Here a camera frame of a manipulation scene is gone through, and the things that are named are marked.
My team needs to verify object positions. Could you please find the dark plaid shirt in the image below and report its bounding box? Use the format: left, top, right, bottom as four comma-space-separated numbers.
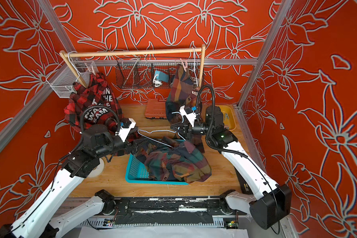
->
165, 64, 200, 129
134, 137, 212, 183

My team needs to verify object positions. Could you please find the yellow plastic tray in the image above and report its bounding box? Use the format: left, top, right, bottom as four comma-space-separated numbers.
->
219, 105, 236, 131

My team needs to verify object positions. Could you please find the pink clothespin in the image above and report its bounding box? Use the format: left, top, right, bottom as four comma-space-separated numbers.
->
180, 59, 188, 72

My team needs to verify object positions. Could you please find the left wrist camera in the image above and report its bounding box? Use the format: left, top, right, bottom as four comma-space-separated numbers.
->
116, 118, 136, 142

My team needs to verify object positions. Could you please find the black wire basket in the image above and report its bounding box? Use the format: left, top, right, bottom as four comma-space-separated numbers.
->
114, 57, 200, 89

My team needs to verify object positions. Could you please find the white mesh basket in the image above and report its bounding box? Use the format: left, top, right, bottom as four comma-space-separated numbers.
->
47, 60, 98, 98

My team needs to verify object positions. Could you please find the red black plaid shirt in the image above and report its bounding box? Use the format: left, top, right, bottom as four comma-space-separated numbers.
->
63, 72, 137, 157

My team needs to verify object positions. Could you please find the teal plastic basket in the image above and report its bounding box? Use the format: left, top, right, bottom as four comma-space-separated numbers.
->
126, 137, 187, 185

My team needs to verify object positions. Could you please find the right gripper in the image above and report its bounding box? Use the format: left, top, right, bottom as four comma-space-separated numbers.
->
171, 120, 215, 144

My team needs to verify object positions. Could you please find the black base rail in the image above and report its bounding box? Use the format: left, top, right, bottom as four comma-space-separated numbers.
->
84, 196, 245, 229

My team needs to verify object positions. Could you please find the red brown box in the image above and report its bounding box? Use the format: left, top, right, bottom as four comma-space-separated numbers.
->
144, 99, 167, 119

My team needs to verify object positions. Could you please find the teal charger with cable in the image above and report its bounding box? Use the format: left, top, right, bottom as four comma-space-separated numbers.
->
152, 70, 169, 87

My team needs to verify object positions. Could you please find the white wire hanger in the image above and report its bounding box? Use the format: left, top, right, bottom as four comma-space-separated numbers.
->
134, 113, 185, 148

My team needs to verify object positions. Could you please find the wooden hanging rack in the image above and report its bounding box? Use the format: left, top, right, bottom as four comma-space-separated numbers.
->
59, 44, 206, 87

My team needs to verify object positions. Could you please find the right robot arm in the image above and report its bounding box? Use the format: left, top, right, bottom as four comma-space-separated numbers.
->
180, 85, 292, 230

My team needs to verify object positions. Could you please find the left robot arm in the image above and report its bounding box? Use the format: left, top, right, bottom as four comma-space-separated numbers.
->
0, 105, 137, 238

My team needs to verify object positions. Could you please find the white tape roll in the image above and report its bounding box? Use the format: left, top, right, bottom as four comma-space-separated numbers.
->
88, 158, 105, 178

